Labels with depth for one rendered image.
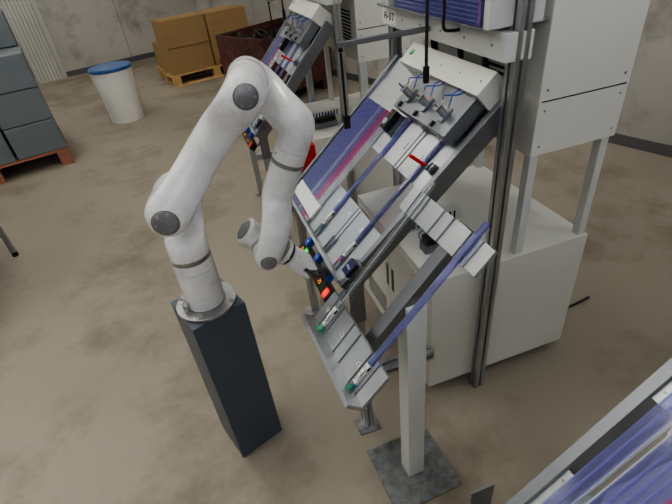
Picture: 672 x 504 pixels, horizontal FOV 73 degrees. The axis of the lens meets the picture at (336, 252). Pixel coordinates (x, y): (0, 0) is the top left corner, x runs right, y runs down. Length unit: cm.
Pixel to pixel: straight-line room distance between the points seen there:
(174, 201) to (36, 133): 398
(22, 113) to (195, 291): 388
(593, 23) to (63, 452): 240
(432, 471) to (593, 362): 89
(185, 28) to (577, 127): 608
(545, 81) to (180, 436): 184
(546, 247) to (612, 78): 58
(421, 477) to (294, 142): 125
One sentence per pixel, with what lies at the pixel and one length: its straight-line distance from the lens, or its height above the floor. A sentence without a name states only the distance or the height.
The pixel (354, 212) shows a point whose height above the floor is 83.
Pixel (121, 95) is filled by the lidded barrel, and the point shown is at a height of 32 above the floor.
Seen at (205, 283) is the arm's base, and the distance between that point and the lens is 141.
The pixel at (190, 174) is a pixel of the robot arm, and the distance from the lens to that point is 122.
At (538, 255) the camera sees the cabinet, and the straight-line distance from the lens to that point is 181.
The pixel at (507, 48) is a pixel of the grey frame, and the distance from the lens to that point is 131.
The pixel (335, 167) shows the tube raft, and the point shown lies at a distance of 179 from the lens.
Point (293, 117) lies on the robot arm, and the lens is 117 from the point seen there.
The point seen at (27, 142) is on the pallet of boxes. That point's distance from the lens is 517.
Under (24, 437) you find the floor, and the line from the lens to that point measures 249.
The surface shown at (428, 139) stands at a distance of 151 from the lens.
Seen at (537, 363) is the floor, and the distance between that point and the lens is 223.
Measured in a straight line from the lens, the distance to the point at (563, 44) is 147.
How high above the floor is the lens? 164
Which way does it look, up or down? 36 degrees down
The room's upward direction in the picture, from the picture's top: 7 degrees counter-clockwise
